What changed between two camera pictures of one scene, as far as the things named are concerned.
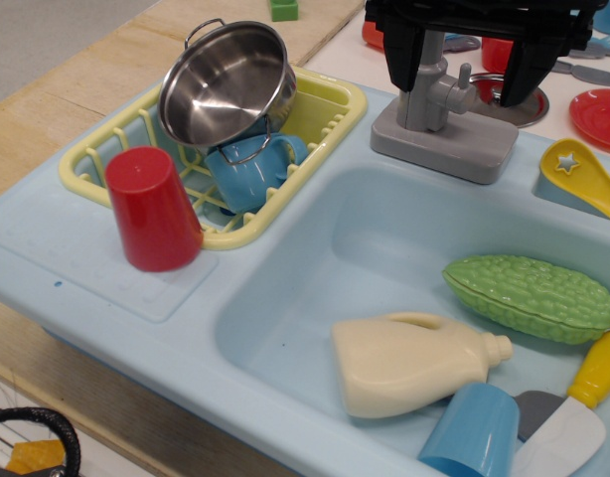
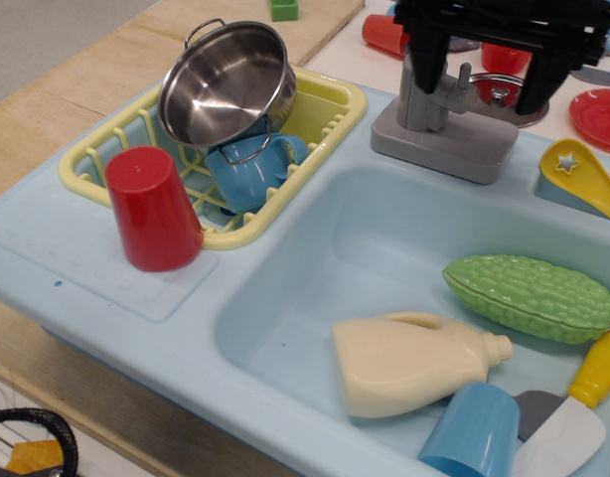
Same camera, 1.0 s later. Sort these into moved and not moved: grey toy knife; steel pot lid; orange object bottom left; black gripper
Moved: black gripper
Not moved: grey toy knife; orange object bottom left; steel pot lid
